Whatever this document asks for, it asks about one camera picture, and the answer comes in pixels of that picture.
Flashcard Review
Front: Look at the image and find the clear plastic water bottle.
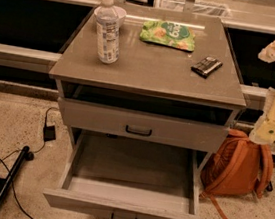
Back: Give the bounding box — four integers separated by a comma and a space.
95, 0, 120, 64

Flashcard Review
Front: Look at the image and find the grey drawer cabinet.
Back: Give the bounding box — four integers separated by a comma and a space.
30, 0, 259, 219

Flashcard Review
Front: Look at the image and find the open grey lower drawer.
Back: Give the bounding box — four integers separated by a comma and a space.
44, 131, 201, 219

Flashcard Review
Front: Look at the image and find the closed grey upper drawer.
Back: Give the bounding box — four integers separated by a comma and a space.
58, 97, 229, 153

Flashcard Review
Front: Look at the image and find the black snack bar packet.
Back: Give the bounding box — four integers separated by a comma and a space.
191, 56, 223, 79

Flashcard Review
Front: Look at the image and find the orange backpack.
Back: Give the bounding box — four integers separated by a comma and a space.
200, 129, 274, 219

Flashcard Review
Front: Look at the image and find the green snack bag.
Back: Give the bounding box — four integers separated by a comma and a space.
140, 20, 195, 52

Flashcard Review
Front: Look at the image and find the white ceramic bowl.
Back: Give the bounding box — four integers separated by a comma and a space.
92, 2, 129, 29

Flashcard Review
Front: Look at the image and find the black power adapter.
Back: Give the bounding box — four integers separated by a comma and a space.
43, 125, 56, 142

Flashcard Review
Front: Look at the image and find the black pole on floor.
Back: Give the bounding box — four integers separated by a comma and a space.
0, 145, 30, 204

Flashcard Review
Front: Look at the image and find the black cable on floor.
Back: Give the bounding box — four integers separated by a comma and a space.
0, 100, 60, 219

